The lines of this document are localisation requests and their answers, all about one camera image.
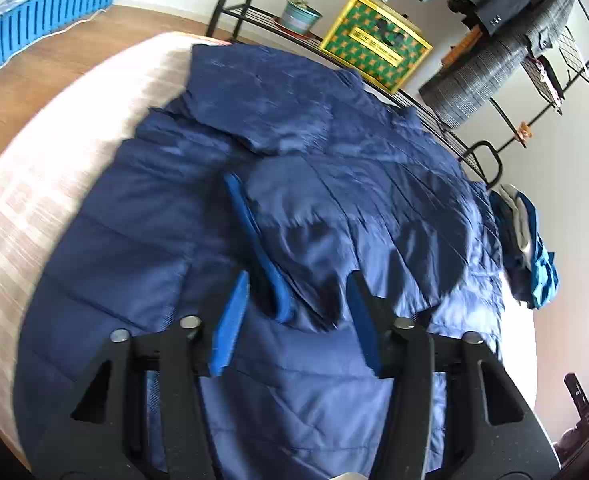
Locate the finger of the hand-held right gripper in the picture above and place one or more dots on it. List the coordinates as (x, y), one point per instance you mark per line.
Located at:
(578, 400)

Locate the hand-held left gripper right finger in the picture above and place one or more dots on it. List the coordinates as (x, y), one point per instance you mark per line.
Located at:
(364, 320)

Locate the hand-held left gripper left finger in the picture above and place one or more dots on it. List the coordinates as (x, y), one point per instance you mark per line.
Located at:
(229, 325)

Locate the navy puffer jacket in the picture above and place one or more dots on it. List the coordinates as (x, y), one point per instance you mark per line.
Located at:
(324, 200)

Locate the pink and black folded clothes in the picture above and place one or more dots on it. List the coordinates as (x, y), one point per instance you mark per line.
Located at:
(541, 72)

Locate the black metal clothes rack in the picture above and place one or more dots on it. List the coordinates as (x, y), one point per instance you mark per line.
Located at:
(223, 5)

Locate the teal blue folded garment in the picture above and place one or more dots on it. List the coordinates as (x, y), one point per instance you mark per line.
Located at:
(541, 270)

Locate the white folded garment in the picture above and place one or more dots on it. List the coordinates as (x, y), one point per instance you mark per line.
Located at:
(521, 220)

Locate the pink checked blanket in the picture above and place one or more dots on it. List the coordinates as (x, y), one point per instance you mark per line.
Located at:
(74, 160)

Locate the small teddy bear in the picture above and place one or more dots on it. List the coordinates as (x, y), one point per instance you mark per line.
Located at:
(524, 132)

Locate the yellow green patterned box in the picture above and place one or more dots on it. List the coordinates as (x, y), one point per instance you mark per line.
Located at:
(374, 45)

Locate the grey plaid coat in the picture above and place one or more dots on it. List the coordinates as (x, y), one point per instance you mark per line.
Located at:
(484, 70)

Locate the orange patterned cloth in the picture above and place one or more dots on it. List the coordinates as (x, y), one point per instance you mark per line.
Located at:
(462, 47)

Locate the small potted plant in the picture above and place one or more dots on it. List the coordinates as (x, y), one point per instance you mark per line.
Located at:
(299, 17)

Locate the blue plastic crate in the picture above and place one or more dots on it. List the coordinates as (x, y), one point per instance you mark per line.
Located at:
(24, 30)

